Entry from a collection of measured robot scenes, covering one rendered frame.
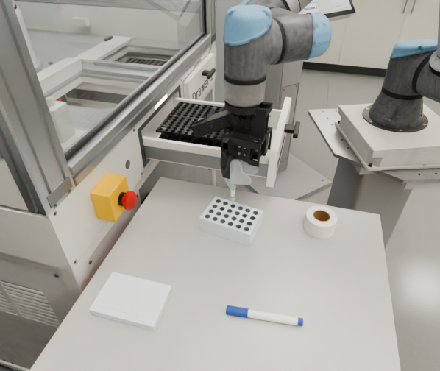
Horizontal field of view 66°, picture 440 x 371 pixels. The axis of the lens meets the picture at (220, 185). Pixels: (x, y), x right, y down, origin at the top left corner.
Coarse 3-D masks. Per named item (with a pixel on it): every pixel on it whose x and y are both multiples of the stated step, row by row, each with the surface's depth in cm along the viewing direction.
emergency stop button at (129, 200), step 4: (128, 192) 69; (132, 192) 69; (124, 196) 68; (128, 196) 68; (132, 196) 69; (136, 196) 71; (124, 200) 68; (128, 200) 68; (132, 200) 69; (136, 200) 71; (124, 204) 68; (128, 204) 68; (132, 204) 69; (124, 208) 69; (128, 208) 69
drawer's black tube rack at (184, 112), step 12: (180, 108) 97; (192, 108) 97; (204, 108) 98; (216, 108) 97; (168, 120) 92; (180, 120) 92; (192, 120) 92; (168, 132) 87; (180, 132) 88; (192, 132) 86; (216, 132) 86; (204, 144) 88; (216, 144) 88
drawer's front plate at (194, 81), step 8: (208, 56) 124; (200, 64) 117; (208, 64) 122; (192, 72) 111; (200, 72) 115; (184, 80) 106; (192, 80) 109; (200, 80) 117; (208, 80) 126; (184, 88) 107; (192, 88) 110; (200, 88) 118; (208, 88) 127; (184, 96) 109; (192, 96) 111; (200, 96) 120
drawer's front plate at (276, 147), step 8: (288, 104) 93; (288, 112) 94; (280, 120) 86; (280, 128) 83; (280, 136) 80; (272, 144) 77; (280, 144) 81; (272, 152) 76; (272, 160) 77; (272, 168) 78; (272, 176) 80; (272, 184) 81
